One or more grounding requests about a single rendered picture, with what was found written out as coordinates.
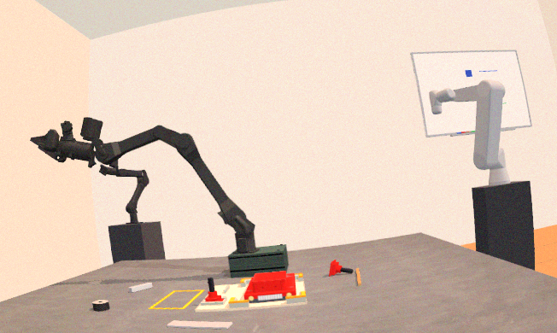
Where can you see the white rectangular bar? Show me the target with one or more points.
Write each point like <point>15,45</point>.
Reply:
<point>140,287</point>

